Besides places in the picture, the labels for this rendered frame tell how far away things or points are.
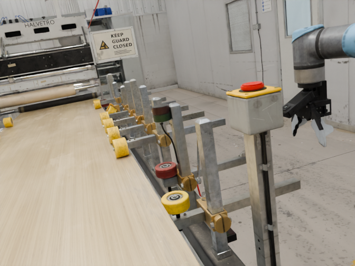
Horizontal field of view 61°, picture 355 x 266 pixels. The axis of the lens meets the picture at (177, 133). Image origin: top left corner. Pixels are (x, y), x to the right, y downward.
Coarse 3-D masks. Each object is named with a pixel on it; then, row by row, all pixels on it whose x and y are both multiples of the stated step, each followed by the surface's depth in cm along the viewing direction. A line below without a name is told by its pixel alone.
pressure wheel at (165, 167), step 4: (160, 164) 113; (164, 164) 111; (168, 164) 112; (172, 164) 111; (156, 168) 110; (160, 168) 109; (164, 168) 108; (168, 168) 108; (172, 168) 108; (176, 168) 111; (156, 172) 109; (160, 172) 108; (164, 172) 107; (168, 172) 108; (172, 172) 108; (176, 172) 110; (156, 176) 111; (160, 176) 109; (164, 176) 108; (168, 176) 108; (172, 176) 109; (168, 188) 113
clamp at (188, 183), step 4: (180, 176) 109; (184, 176) 108; (188, 176) 107; (192, 176) 108; (180, 180) 108; (184, 180) 106; (188, 180) 106; (192, 180) 106; (180, 184) 107; (184, 184) 106; (188, 184) 106; (192, 184) 107; (196, 184) 107; (184, 188) 106; (188, 188) 106; (192, 188) 107
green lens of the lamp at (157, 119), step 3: (168, 114) 100; (153, 117) 101; (156, 117) 100; (159, 117) 100; (162, 117) 100; (165, 117) 100; (168, 117) 100; (156, 120) 100; (159, 120) 100; (162, 120) 100; (165, 120) 100
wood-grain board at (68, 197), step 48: (0, 144) 193; (48, 144) 173; (96, 144) 157; (0, 192) 113; (48, 192) 106; (96, 192) 100; (144, 192) 94; (0, 240) 80; (48, 240) 76; (96, 240) 73; (144, 240) 70
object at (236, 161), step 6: (222, 162) 118; (228, 162) 117; (234, 162) 118; (240, 162) 119; (246, 162) 120; (192, 168) 116; (222, 168) 117; (228, 168) 118; (162, 180) 113; (168, 180) 111; (174, 180) 112; (168, 186) 113
